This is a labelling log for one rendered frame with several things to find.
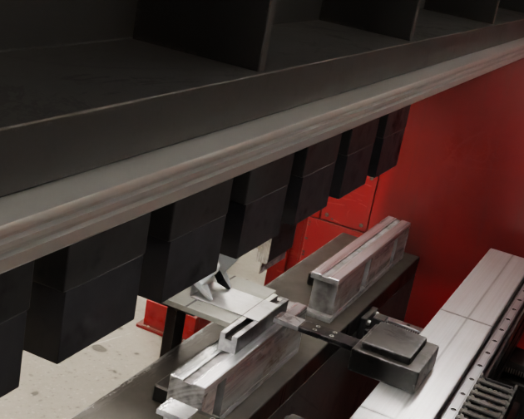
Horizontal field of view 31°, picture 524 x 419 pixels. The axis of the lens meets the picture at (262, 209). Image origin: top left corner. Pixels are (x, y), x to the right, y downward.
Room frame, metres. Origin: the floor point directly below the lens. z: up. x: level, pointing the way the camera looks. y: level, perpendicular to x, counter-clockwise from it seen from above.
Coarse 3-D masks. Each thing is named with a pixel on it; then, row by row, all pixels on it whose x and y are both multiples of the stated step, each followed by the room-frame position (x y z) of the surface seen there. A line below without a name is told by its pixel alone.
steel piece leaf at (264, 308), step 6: (264, 300) 1.48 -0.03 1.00; (258, 306) 1.45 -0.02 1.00; (264, 306) 1.45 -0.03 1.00; (270, 306) 1.46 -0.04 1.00; (276, 306) 1.46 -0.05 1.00; (252, 312) 1.42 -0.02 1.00; (258, 312) 1.42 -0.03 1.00; (264, 312) 1.43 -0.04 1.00; (270, 312) 1.43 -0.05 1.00; (252, 318) 1.39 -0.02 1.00; (258, 318) 1.40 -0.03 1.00
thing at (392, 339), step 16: (288, 320) 1.41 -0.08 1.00; (304, 320) 1.42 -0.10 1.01; (320, 336) 1.37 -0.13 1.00; (336, 336) 1.38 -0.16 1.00; (368, 336) 1.34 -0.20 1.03; (384, 336) 1.35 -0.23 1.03; (400, 336) 1.36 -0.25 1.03; (416, 336) 1.37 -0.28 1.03; (352, 352) 1.31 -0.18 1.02; (368, 352) 1.31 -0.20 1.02; (384, 352) 1.30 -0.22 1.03; (400, 352) 1.30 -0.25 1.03; (416, 352) 1.32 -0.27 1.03; (432, 352) 1.35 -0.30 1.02; (352, 368) 1.31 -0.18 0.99; (368, 368) 1.30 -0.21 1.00; (384, 368) 1.29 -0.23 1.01; (400, 368) 1.28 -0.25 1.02; (416, 368) 1.28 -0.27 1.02; (400, 384) 1.28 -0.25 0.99; (416, 384) 1.27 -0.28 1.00
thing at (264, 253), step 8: (280, 224) 1.42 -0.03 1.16; (288, 224) 1.45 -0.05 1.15; (296, 224) 1.49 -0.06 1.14; (280, 232) 1.42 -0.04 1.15; (288, 232) 1.46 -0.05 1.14; (272, 240) 1.40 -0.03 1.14; (280, 240) 1.43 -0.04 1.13; (288, 240) 1.46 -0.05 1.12; (264, 248) 1.40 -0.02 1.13; (272, 248) 1.40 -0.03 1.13; (280, 248) 1.44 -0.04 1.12; (288, 248) 1.47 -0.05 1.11; (264, 256) 1.40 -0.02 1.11; (272, 256) 1.41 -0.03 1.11; (280, 256) 1.47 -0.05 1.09; (264, 264) 1.41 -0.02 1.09; (272, 264) 1.44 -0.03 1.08
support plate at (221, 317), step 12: (240, 288) 1.51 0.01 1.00; (252, 288) 1.52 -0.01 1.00; (264, 288) 1.53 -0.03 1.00; (168, 300) 1.41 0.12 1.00; (180, 300) 1.42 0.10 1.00; (192, 300) 1.43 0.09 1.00; (192, 312) 1.39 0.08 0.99; (204, 312) 1.39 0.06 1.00; (216, 312) 1.40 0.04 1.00; (228, 312) 1.41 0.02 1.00; (228, 324) 1.37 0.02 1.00
